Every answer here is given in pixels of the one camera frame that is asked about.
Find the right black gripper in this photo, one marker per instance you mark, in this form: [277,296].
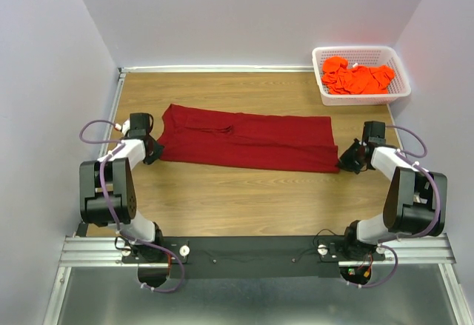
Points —
[352,157]

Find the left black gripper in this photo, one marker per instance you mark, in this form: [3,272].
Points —
[151,149]

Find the dark red t-shirt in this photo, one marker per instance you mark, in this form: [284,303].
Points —
[268,142]

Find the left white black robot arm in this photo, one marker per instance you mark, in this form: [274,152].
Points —
[107,194]

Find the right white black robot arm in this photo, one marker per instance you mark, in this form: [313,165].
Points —
[365,236]

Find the orange t-shirt in basket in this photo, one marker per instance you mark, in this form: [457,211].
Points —
[340,79]

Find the white plastic laundry basket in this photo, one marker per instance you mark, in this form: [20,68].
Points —
[369,56]

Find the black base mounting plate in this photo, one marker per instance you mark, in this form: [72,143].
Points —
[192,258]

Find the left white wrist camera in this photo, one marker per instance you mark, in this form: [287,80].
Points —
[122,128]

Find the aluminium right side rail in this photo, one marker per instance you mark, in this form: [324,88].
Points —
[410,206]

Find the aluminium rail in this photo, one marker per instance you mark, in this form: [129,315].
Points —
[82,228]
[101,252]
[216,68]
[410,206]

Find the aluminium left side rail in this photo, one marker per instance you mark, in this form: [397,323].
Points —
[82,228]

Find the aluminium back rail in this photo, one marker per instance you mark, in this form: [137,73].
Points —
[216,68]

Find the aluminium front rail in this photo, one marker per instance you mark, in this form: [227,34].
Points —
[101,252]

